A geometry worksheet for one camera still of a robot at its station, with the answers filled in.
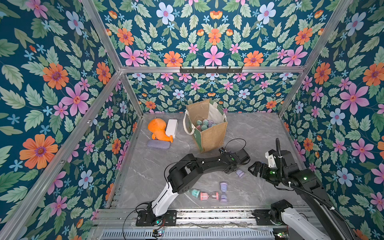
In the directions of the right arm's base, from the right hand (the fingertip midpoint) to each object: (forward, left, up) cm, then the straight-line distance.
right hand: (257, 169), depth 73 cm
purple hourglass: (+39, +23, -8) cm, 46 cm away
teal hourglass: (+40, +27, -10) cm, 49 cm away
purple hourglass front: (-10, +16, -14) cm, 23 cm away
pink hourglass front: (-9, +26, -14) cm, 31 cm away
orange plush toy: (+33, +60, -7) cm, 69 cm away
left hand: (+9, +5, -15) cm, 18 cm away
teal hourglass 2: (-8, +31, -13) cm, 34 cm away
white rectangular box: (+36, +51, -11) cm, 63 cm away
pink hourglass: (+34, +31, -9) cm, 47 cm away
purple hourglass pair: (+4, +6, -13) cm, 15 cm away
